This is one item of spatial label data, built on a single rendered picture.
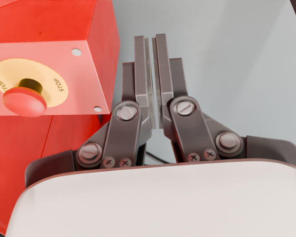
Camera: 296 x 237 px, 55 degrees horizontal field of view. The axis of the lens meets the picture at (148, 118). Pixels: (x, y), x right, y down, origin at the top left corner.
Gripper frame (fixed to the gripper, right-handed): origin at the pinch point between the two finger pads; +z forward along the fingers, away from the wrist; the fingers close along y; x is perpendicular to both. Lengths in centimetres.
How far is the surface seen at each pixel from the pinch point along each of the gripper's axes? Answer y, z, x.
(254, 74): 47, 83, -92
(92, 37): -5.1, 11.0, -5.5
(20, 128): -34, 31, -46
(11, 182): -36, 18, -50
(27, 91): -11.5, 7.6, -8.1
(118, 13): -12, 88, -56
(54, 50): -8.3, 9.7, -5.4
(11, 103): -13.2, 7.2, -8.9
